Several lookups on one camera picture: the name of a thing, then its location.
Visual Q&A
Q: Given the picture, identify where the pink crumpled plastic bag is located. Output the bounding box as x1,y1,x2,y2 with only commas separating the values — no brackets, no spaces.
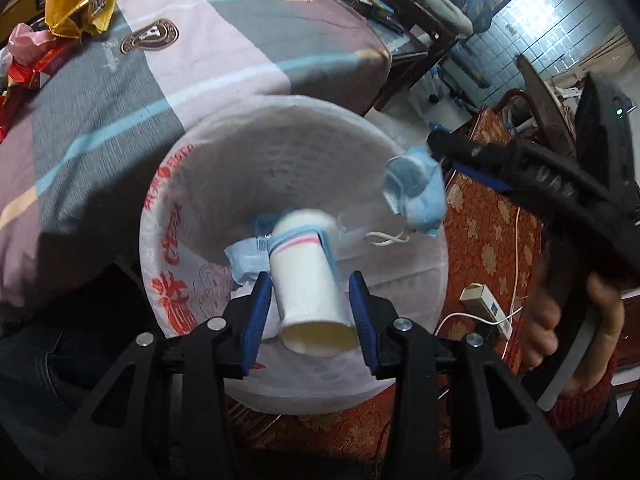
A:
6,23,55,66

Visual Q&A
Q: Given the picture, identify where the yellow snack wrapper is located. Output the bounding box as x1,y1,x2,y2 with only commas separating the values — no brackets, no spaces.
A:
44,0,117,39

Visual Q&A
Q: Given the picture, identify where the white paper cup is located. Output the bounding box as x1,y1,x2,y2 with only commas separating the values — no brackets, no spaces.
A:
268,209,358,358

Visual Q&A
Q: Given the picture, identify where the red snack wrapper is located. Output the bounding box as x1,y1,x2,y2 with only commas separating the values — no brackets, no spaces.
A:
1,39,80,141

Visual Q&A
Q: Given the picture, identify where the person's right hand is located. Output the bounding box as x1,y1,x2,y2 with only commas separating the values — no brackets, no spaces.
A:
518,244,626,400

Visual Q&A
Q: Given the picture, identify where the blue face mask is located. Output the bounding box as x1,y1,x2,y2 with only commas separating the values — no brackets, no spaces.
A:
364,145,447,247

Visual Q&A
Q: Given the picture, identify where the plaid pink grey tablecloth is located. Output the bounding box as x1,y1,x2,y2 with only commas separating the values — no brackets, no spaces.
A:
1,0,390,308

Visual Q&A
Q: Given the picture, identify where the white power strip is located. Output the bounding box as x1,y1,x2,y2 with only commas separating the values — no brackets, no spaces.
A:
459,283,512,340

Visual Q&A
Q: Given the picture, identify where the red gold patterned cushion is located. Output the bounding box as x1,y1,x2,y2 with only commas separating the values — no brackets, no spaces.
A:
224,106,640,466

